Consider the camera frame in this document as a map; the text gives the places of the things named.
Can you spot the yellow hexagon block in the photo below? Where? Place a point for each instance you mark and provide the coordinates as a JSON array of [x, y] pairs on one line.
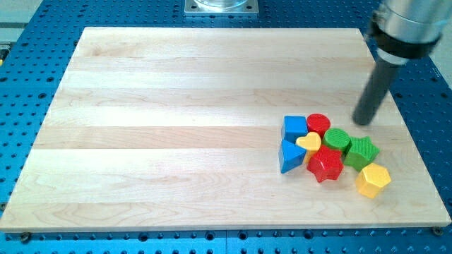
[[372, 179]]

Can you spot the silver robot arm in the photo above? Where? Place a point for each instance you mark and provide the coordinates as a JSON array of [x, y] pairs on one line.
[[408, 29]]

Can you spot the red star block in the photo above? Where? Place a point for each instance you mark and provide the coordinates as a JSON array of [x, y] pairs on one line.
[[326, 164]]

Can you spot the green star block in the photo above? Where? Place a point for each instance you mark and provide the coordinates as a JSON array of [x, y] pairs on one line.
[[360, 153]]

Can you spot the blue cube block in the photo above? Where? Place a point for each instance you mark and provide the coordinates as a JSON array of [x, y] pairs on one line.
[[293, 127]]

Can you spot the blue triangle block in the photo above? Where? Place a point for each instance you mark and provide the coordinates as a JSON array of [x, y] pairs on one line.
[[290, 156]]

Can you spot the light wooden board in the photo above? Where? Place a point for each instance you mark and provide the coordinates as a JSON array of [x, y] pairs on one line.
[[167, 129]]

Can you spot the yellow heart block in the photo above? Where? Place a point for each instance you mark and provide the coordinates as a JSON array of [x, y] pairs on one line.
[[311, 142]]

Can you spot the red cylinder block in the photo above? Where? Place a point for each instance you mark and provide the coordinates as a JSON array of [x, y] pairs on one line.
[[318, 123]]

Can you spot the green cylinder block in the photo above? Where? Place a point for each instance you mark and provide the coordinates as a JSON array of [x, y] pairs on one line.
[[336, 139]]

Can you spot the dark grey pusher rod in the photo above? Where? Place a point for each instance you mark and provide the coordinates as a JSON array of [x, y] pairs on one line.
[[375, 91]]

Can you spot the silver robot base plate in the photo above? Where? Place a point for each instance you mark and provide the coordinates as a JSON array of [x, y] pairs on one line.
[[199, 7]]

